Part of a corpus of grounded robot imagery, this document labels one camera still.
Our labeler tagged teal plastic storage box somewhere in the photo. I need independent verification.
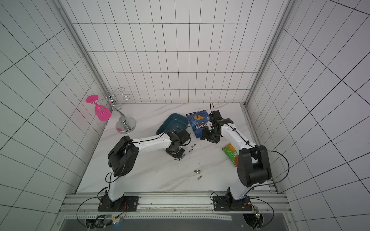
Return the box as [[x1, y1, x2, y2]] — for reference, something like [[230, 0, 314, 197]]
[[156, 113, 189, 135]]

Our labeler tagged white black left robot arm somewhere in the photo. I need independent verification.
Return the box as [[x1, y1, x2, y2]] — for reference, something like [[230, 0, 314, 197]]
[[107, 130, 191, 202]]

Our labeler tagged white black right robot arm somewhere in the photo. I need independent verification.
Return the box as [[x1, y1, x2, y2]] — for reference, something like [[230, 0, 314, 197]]
[[200, 110, 272, 210]]

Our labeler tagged blue Doritos chip bag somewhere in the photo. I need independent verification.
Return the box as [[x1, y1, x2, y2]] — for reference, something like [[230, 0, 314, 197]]
[[186, 110, 210, 138]]

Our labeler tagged green orange snack bag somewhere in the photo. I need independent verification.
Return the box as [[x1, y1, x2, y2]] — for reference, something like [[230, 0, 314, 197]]
[[222, 143, 239, 167]]

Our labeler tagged chrome lamp with pink shades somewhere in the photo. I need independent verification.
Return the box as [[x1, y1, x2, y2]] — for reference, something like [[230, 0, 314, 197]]
[[85, 87, 136, 134]]

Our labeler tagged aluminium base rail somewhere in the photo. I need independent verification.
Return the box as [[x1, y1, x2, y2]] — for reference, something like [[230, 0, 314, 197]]
[[59, 190, 292, 222]]

